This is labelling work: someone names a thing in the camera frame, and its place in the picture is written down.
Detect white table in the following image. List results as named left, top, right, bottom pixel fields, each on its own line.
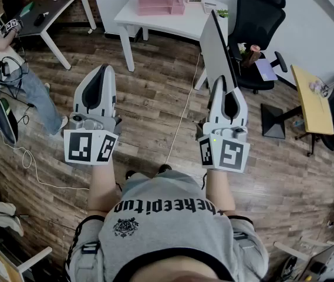
left=113, top=0, right=229, bottom=91

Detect purple folder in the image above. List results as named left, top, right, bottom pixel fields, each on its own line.
left=254, top=58, right=279, bottom=82

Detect white calculator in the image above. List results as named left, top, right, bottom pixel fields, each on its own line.
left=203, top=1, right=219, bottom=15

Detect black office chair with headrest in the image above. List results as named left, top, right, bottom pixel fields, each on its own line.
left=227, top=0, right=288, bottom=95

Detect dark desk with white legs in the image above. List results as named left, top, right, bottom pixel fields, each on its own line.
left=0, top=0, right=97, bottom=71

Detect person's left forearm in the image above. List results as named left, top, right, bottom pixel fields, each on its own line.
left=87, top=157, right=120, bottom=214

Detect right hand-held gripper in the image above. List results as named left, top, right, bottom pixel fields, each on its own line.
left=197, top=75, right=251, bottom=173

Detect black device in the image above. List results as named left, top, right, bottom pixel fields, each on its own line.
left=33, top=11, right=50, bottom=27

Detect green book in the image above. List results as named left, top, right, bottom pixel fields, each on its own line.
left=19, top=1, right=35, bottom=18

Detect person's right forearm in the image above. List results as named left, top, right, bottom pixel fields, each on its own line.
left=206, top=168, right=237, bottom=217

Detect black high-back chair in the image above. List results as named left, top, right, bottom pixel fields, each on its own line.
left=1, top=0, right=24, bottom=21

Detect yellow table with black base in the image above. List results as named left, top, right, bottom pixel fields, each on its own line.
left=260, top=65, right=334, bottom=157

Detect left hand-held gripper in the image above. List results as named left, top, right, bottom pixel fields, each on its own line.
left=63, top=64, right=123, bottom=166

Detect cluttered work desk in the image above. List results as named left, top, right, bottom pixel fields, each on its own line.
left=274, top=201, right=334, bottom=282

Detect person's grey shirt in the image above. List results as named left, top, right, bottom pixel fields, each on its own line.
left=65, top=169, right=270, bottom=282

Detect flower bouquet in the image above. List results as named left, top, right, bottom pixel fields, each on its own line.
left=237, top=42, right=262, bottom=68

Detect white floor cable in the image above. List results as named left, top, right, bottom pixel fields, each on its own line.
left=0, top=127, right=90, bottom=191

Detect pink artificial flowers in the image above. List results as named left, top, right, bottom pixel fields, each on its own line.
left=308, top=80, right=329, bottom=97

